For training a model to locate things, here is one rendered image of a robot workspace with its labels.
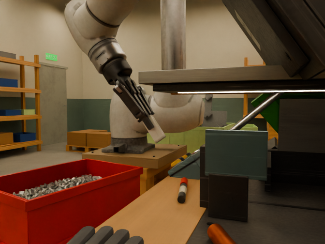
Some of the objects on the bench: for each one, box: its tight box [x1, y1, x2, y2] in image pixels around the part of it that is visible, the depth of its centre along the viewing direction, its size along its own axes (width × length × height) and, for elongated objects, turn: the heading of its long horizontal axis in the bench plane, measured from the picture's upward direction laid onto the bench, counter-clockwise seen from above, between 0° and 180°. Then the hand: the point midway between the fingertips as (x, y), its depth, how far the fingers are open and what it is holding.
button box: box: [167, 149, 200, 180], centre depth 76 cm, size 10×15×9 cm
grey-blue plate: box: [205, 129, 268, 222], centre depth 45 cm, size 10×2×14 cm
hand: (154, 129), depth 73 cm, fingers closed
